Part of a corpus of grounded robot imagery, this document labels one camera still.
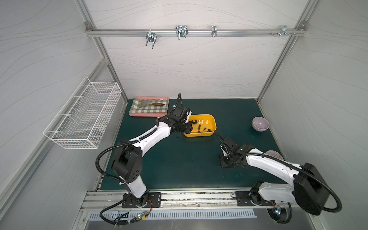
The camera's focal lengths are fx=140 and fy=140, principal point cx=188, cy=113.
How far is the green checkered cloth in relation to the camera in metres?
1.13

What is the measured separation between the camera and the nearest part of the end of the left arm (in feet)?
2.06

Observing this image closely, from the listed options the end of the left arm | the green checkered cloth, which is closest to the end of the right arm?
the end of the left arm
